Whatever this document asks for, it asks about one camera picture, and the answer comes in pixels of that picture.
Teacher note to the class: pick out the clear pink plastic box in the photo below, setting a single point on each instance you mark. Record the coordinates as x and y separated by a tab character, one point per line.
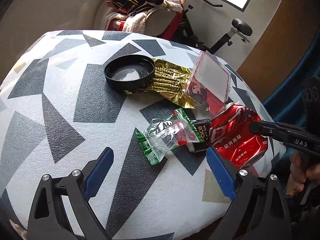
209	83

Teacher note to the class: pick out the person's right hand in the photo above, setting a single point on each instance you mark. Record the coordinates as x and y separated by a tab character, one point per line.
300	174

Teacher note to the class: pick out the crushed red cola can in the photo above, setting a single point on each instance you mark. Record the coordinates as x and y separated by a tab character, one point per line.
229	134

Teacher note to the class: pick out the green clear snack wrapper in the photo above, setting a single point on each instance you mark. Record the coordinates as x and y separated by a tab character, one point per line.
164	135

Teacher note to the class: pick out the blue curtain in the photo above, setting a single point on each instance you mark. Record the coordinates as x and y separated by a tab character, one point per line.
285	104

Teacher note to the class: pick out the gold foil wrapper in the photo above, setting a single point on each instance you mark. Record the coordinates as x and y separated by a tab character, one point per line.
170	80

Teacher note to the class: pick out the pile of clothes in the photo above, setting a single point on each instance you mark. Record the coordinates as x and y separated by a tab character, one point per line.
132	14

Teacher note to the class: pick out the black snack packet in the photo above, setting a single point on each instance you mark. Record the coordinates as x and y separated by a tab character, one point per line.
202	126

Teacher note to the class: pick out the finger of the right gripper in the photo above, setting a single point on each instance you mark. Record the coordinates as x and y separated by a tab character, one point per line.
290	135

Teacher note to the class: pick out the brown wooden panel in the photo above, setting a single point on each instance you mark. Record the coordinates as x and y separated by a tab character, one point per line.
282	45

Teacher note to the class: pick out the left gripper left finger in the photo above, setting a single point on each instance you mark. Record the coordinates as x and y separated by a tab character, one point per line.
48	218

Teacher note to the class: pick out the black exercise bike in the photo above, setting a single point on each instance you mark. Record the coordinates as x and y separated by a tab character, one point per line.
209	28

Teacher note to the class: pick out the black round plastic lid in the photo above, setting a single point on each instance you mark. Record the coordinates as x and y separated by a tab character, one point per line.
130	72

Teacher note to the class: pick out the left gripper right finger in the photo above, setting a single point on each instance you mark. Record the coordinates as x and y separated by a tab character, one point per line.
258	208

